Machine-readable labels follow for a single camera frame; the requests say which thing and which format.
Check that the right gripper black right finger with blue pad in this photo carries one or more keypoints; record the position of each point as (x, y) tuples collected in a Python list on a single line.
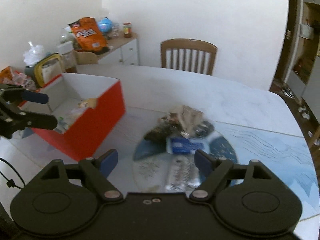
[(215, 173)]

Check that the orange snack bag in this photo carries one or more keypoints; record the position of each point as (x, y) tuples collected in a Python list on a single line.
[(88, 35)]

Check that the red sauce jar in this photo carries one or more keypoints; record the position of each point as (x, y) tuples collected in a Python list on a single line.
[(127, 30)]

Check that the crumpled white plastic bag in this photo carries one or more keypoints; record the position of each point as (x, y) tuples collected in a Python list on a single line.
[(34, 55)]

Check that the white drawer cabinet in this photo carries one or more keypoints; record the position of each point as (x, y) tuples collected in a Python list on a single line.
[(121, 51)]

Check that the yellow rimmed container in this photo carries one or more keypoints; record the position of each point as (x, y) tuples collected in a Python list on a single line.
[(47, 69)]

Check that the blue white tissue pack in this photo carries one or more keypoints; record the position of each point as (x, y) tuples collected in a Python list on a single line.
[(181, 145)]

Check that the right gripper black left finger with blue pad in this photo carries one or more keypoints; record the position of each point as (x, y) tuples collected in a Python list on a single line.
[(96, 172)]

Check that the small clear glass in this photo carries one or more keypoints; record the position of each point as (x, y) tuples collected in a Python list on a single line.
[(115, 30)]

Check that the red white cardboard box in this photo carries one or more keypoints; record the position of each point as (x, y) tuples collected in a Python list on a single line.
[(92, 125)]

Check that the clear bag black contents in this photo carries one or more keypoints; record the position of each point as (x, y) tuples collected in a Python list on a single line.
[(161, 132)]

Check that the brown wooden chair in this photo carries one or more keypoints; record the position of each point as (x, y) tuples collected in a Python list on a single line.
[(188, 55)]

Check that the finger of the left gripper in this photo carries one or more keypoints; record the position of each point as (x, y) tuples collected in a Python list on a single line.
[(39, 120), (35, 97)]

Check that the beige patterned snack bag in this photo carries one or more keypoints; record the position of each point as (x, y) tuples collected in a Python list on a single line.
[(182, 120)]

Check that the blue globe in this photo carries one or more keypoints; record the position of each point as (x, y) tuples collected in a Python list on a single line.
[(105, 25)]

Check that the hanging tote bag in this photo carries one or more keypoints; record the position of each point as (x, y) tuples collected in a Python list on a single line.
[(306, 31)]

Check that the clear jar white lid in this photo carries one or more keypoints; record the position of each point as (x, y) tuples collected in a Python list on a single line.
[(67, 55)]

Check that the red orange snack packets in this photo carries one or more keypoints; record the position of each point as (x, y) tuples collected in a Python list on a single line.
[(13, 77)]

